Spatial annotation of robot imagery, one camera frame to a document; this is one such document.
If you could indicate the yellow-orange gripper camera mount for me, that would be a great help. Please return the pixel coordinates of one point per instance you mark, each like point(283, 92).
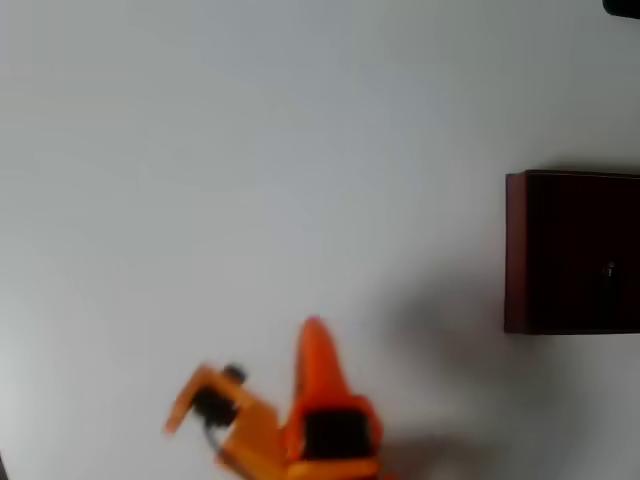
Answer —
point(245, 420)

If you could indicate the orange gripper, black servo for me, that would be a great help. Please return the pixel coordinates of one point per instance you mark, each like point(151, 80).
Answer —
point(336, 434)

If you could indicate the small dark toy object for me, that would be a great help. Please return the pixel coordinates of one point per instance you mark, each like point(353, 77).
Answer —
point(609, 287)

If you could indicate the dark red open box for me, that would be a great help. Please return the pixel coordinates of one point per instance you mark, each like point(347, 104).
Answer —
point(560, 255)

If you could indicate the black object at table edge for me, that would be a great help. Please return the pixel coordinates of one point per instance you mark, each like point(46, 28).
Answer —
point(622, 7)

